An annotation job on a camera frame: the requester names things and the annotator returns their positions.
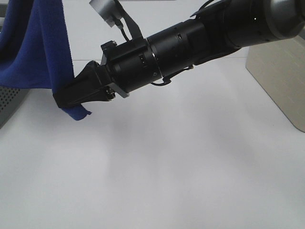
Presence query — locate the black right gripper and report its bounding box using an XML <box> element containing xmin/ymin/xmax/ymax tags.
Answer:
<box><xmin>56</xmin><ymin>38</ymin><xmax>162</xmax><ymax>108</ymax></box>

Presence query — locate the blue towel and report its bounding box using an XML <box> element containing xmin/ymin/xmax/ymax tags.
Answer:
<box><xmin>0</xmin><ymin>0</ymin><xmax>93</xmax><ymax>122</ymax></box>

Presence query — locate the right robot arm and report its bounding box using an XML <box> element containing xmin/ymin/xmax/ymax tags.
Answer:
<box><xmin>53</xmin><ymin>0</ymin><xmax>305</xmax><ymax>108</ymax></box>

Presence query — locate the grey perforated plastic basket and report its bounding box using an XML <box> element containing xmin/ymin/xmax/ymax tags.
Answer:
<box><xmin>0</xmin><ymin>0</ymin><xmax>31</xmax><ymax>130</ymax></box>

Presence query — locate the beige storage bin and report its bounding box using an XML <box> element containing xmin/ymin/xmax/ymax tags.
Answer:
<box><xmin>245</xmin><ymin>35</ymin><xmax>305</xmax><ymax>132</ymax></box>

